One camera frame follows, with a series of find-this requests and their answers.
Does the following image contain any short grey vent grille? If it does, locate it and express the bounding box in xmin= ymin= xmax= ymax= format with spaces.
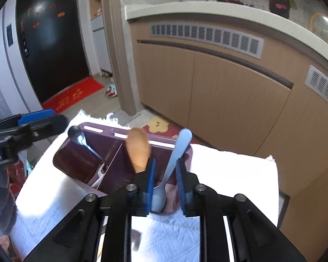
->
xmin=304 ymin=65 xmax=328 ymax=107

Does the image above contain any red doormat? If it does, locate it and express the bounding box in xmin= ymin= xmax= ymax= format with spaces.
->
xmin=41 ymin=77 xmax=106 ymax=114

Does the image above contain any floral floor mat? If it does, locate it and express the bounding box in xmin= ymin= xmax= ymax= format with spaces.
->
xmin=142 ymin=115 xmax=203 ymax=146

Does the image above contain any grey metal spoon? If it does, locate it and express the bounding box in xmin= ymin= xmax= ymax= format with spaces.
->
xmin=151 ymin=128 xmax=193 ymax=213

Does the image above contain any black door lock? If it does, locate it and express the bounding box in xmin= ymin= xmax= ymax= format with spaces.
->
xmin=22 ymin=32 xmax=31 ymax=58

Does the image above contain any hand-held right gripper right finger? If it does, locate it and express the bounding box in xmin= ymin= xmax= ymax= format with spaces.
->
xmin=175 ymin=158 xmax=308 ymax=262

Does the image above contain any recessed sliding door handle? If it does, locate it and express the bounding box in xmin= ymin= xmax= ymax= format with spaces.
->
xmin=6 ymin=24 xmax=14 ymax=47

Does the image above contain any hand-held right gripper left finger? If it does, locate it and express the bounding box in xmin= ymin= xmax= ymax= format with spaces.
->
xmin=23 ymin=157 xmax=157 ymax=262

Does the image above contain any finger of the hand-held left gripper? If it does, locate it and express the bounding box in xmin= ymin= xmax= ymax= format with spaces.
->
xmin=0 ymin=114 xmax=70 ymax=161
xmin=0 ymin=109 xmax=57 ymax=131

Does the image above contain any wooden kitchen counter cabinet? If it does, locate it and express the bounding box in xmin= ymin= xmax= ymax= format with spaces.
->
xmin=124 ymin=0 xmax=328 ymax=262

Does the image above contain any black entrance door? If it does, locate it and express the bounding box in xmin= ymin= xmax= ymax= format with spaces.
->
xmin=15 ymin=0 xmax=91 ymax=105

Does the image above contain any white textured towel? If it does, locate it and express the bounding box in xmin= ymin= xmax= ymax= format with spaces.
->
xmin=10 ymin=109 xmax=279 ymax=262

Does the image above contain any pair of patterned slippers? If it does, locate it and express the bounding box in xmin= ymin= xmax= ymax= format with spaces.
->
xmin=104 ymin=83 xmax=118 ymax=99

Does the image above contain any purple plastic utensil holder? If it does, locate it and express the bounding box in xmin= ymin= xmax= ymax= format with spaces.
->
xmin=52 ymin=122 xmax=193 ymax=215

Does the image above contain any spoon with round black handle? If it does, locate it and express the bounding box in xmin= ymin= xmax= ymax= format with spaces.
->
xmin=67 ymin=125 xmax=105 ymax=162

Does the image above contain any long grey vent grille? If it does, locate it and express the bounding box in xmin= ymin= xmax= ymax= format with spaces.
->
xmin=149 ymin=23 xmax=264 ymax=60

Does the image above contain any white shoe cabinet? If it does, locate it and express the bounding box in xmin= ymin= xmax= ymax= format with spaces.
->
xmin=88 ymin=0 xmax=113 ymax=77

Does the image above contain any wooden spoon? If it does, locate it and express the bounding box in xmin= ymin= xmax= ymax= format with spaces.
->
xmin=125 ymin=127 xmax=151 ymax=174

